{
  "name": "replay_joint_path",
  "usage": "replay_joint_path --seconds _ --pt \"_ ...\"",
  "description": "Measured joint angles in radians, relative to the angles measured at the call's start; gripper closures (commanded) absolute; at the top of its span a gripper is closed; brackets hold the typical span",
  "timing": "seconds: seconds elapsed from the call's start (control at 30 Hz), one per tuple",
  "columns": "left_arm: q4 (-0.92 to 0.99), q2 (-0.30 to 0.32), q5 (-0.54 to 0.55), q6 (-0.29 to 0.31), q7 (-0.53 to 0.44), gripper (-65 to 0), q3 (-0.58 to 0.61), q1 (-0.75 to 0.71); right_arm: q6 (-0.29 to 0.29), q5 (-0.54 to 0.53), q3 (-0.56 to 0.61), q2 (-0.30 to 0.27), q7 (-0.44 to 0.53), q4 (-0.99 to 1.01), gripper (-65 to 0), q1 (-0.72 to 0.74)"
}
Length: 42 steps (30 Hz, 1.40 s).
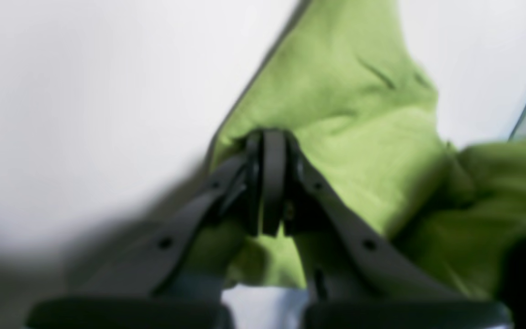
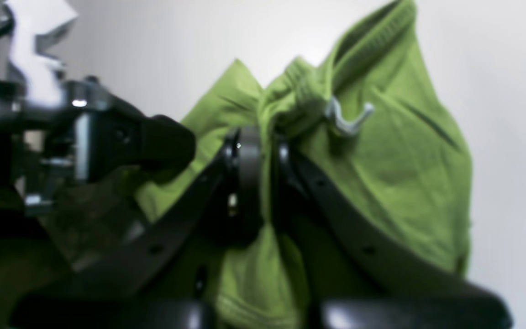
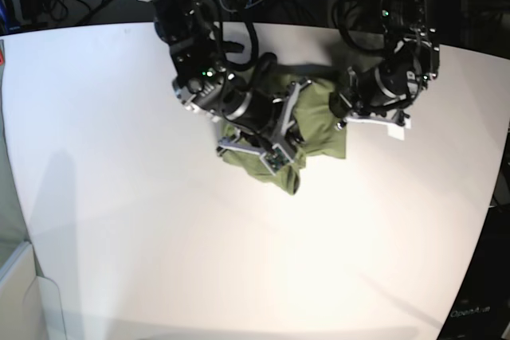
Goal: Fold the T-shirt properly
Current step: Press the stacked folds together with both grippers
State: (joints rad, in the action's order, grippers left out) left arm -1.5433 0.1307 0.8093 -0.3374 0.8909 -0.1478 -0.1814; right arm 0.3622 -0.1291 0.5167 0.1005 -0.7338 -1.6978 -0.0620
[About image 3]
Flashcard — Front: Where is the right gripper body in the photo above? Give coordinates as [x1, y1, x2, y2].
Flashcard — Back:
[217, 79, 312, 159]

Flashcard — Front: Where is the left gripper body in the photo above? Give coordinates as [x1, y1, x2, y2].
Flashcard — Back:
[329, 67, 413, 129]

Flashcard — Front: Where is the green T-shirt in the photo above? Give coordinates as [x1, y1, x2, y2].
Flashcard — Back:
[218, 74, 347, 195]

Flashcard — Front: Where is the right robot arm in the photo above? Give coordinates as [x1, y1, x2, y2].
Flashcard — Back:
[139, 0, 311, 171]

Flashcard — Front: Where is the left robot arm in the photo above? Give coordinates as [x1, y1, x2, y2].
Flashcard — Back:
[329, 0, 440, 131]

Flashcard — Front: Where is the white bin at left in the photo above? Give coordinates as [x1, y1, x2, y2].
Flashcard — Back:
[1, 241, 67, 340]

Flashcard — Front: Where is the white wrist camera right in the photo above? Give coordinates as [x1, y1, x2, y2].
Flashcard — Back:
[260, 143, 295, 175]

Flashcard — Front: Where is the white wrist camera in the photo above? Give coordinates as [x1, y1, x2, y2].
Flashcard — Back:
[260, 143, 295, 175]
[387, 124, 406, 141]

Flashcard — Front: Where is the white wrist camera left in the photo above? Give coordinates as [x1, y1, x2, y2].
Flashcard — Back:
[387, 124, 406, 141]

